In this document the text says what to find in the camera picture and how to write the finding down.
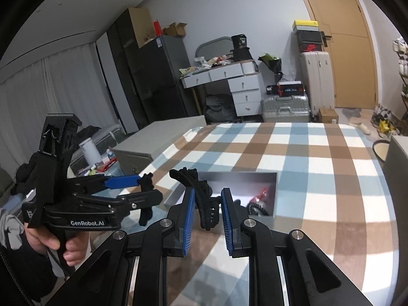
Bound black wrapped bouquet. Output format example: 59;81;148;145
258;54;284;84

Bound dark tall wardrobe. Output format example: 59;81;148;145
106;15;145;135

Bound small cardboard box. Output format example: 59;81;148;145
318;107;339;124

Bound black dotted hair claw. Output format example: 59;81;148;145
169;167;221;231

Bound clutter on white desk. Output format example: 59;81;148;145
179;55;235;78

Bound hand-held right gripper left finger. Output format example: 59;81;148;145
45;187;196;306

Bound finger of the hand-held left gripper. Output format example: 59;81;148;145
73;190;164;213
68;174;143;192

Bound round waste bin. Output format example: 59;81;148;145
372;139;391;167

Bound beige slippers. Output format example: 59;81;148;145
347;117;373;135

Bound grey flat panel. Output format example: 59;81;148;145
382;135;408;206

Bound grey bag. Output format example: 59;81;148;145
204;93;237;124

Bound plaid blanket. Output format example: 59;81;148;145
89;122;402;306

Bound grey metal cabinet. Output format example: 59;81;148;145
112;115;207;180

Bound black and red box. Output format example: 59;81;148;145
266;81;305;98

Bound black dotted scrunchie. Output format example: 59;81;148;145
247;197;272;216

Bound large cardboard box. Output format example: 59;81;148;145
128;8;157;49

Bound white desk with drawers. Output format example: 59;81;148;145
181;60;264;117

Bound stack of shoe boxes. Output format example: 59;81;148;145
293;19;326;53

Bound open cardboard box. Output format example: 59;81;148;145
162;22;188;37

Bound silver suitcase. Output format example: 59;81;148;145
260;95;311;123

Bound grey arched mirror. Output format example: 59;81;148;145
195;36;235;63

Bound person's left hand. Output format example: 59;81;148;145
24;229;87;266

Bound white suitcase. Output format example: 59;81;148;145
300;51;336;119

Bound white curtain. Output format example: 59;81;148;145
0;42;122;181

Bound wooden door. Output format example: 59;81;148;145
291;0;377;109

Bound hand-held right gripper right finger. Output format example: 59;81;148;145
221;187;364;306

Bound person's left forearm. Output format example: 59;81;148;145
0;244;58;306

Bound grey rectangular box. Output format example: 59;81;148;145
164;171;278;218

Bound shoes on floor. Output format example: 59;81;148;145
370;103;400;138

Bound dark refrigerator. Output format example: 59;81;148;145
138;34;200;125

